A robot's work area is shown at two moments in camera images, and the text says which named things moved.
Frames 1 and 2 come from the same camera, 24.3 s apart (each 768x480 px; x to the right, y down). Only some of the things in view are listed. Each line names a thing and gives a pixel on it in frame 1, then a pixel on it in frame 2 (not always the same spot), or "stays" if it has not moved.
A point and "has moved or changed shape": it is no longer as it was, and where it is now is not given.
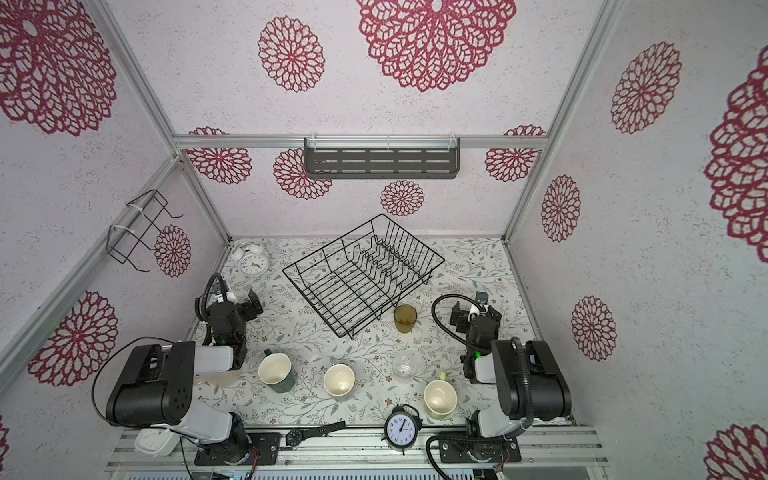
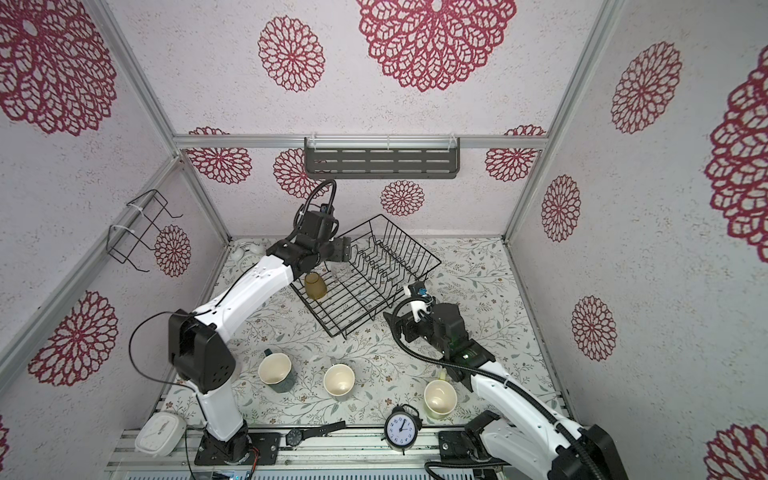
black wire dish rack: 353,279 stays
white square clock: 157,442 stays
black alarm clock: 401,427 stays
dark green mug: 275,370 stays
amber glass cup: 405,317 has moved or changed shape
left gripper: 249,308 -> 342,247
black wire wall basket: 122,241 stays
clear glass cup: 405,369 -> 340,269
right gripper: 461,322 -> 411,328
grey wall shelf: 382,157 stays
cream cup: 339,380 stays
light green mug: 440,397 stays
